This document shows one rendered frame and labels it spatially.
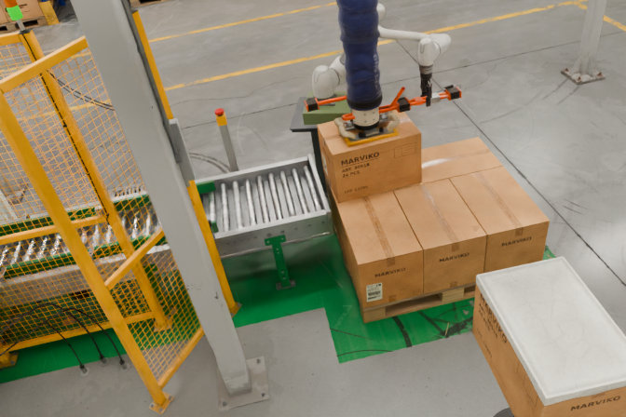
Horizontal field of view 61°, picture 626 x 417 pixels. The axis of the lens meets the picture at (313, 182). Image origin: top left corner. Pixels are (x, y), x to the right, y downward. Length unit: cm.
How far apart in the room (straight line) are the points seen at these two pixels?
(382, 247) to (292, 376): 95
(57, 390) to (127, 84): 238
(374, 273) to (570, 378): 141
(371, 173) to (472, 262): 85
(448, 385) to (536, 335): 113
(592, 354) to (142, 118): 190
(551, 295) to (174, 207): 162
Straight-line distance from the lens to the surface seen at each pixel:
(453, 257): 338
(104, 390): 377
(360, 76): 325
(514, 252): 358
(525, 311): 238
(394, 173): 360
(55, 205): 249
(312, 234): 355
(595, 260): 413
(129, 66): 204
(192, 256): 254
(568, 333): 235
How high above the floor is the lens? 284
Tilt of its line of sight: 37 degrees down
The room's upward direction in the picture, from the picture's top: 9 degrees counter-clockwise
